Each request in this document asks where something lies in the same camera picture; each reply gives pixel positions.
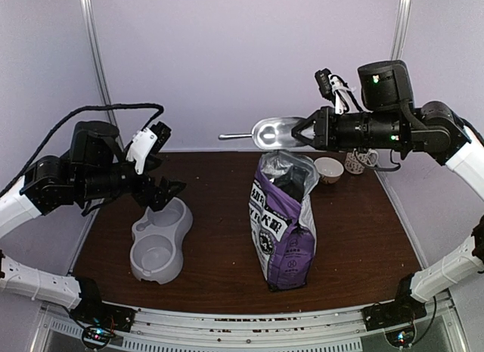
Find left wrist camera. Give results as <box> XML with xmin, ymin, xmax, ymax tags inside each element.
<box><xmin>125</xmin><ymin>121</ymin><xmax>172</xmax><ymax>175</ymax></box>

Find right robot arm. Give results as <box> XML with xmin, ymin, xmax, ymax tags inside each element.
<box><xmin>291</xmin><ymin>60</ymin><xmax>483</xmax><ymax>323</ymax></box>

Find grey double pet bowl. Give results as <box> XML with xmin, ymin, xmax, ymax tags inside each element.
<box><xmin>129</xmin><ymin>198</ymin><xmax>193</xmax><ymax>285</ymax></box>

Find metal food scoop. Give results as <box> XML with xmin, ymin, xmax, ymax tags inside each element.
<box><xmin>218</xmin><ymin>117</ymin><xmax>305</xmax><ymax>151</ymax></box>

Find aluminium front rail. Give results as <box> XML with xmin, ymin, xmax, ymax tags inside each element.
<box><xmin>33</xmin><ymin>287</ymin><xmax>466</xmax><ymax>352</ymax></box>

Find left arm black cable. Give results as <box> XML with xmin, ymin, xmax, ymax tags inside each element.
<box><xmin>0</xmin><ymin>101</ymin><xmax>166</xmax><ymax>196</ymax></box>

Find patterned mug yellow inside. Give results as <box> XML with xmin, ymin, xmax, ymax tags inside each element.
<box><xmin>343</xmin><ymin>149</ymin><xmax>379</xmax><ymax>175</ymax></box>

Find white ceramic bowl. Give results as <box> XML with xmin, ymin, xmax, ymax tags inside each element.
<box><xmin>314</xmin><ymin>157</ymin><xmax>345</xmax><ymax>185</ymax></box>

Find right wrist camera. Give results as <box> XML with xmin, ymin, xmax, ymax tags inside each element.
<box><xmin>315</xmin><ymin>68</ymin><xmax>361</xmax><ymax>114</ymax></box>

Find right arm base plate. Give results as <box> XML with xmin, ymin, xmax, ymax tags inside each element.
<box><xmin>361</xmin><ymin>300</ymin><xmax>427</xmax><ymax>332</ymax></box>

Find right aluminium corner post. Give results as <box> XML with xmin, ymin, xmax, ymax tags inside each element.
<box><xmin>389</xmin><ymin>0</ymin><xmax>411</xmax><ymax>60</ymax></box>

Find left aluminium corner post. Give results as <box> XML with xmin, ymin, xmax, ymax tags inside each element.
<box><xmin>79</xmin><ymin>0</ymin><xmax>128</xmax><ymax>152</ymax></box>

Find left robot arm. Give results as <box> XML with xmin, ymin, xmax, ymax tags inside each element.
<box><xmin>1</xmin><ymin>120</ymin><xmax>186</xmax><ymax>325</ymax></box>

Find purple puppy food bag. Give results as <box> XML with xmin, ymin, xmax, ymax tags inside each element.
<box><xmin>249</xmin><ymin>151</ymin><xmax>319</xmax><ymax>291</ymax></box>

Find aluminium corner post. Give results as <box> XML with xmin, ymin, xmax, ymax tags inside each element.
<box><xmin>389</xmin><ymin>0</ymin><xmax>411</xmax><ymax>60</ymax></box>
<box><xmin>79</xmin><ymin>0</ymin><xmax>128</xmax><ymax>152</ymax></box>

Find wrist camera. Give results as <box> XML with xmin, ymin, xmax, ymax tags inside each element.
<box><xmin>315</xmin><ymin>68</ymin><xmax>361</xmax><ymax>114</ymax></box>
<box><xmin>125</xmin><ymin>121</ymin><xmax>172</xmax><ymax>175</ymax></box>

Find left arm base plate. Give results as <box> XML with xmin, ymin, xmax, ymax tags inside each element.
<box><xmin>70</xmin><ymin>295</ymin><xmax>136</xmax><ymax>332</ymax></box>

